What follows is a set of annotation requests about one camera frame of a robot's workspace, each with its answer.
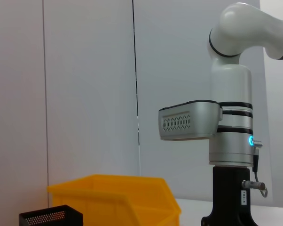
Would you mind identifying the yellow plastic bin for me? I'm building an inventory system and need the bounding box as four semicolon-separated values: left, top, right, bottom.
47;174;182;226

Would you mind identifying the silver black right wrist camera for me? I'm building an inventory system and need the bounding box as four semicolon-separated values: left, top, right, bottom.
158;100;223;142

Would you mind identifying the right gripper cable with plugs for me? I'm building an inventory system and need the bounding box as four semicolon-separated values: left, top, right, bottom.
241;139;269;199

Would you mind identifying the black mesh pen holder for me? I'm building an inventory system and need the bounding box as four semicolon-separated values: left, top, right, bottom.
18;204;84;226

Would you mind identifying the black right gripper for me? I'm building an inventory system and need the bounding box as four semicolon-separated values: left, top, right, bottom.
201;164;259;226

